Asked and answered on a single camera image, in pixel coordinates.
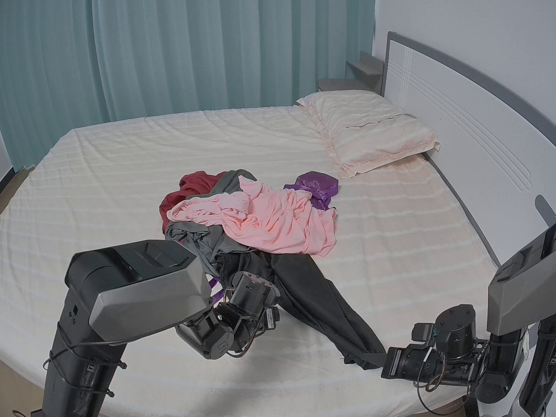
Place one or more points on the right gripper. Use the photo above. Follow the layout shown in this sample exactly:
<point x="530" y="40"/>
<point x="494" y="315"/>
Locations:
<point x="410" y="363"/>

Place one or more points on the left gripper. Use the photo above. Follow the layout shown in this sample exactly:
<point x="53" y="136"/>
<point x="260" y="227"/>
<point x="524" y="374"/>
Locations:
<point x="260" y="322"/>

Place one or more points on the black T-shirt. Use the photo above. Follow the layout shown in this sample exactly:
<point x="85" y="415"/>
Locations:
<point x="312" y="293"/>

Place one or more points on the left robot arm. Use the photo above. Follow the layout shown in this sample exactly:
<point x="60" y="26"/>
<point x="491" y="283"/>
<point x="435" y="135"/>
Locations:
<point x="130" y="285"/>

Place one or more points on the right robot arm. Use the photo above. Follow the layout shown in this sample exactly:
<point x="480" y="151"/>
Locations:
<point x="512" y="289"/>

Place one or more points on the bed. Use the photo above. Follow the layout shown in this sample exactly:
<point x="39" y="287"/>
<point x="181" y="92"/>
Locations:
<point x="130" y="167"/>

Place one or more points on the pink garment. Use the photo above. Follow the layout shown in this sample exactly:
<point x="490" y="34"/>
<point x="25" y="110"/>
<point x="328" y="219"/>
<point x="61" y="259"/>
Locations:
<point x="269" y="219"/>

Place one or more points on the grey garment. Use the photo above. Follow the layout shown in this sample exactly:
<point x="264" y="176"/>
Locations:
<point x="228" y="183"/>

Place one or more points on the purple garment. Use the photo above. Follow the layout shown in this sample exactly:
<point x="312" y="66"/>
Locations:
<point x="312" y="185"/>

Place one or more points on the dark red garment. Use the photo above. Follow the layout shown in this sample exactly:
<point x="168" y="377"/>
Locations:
<point x="191" y="185"/>

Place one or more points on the cream pillow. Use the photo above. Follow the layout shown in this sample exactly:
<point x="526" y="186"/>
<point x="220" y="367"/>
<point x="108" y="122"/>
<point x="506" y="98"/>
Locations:
<point x="369" y="128"/>

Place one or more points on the grey bedside table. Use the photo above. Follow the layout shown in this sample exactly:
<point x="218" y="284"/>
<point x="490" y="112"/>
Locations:
<point x="369" y="65"/>

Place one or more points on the blue-green curtain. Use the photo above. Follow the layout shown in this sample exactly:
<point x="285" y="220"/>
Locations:
<point x="43" y="59"/>
<point x="239" y="37"/>

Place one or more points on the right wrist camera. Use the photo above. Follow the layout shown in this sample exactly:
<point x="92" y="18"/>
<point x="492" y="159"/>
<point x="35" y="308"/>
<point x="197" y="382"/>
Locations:
<point x="422" y="332"/>

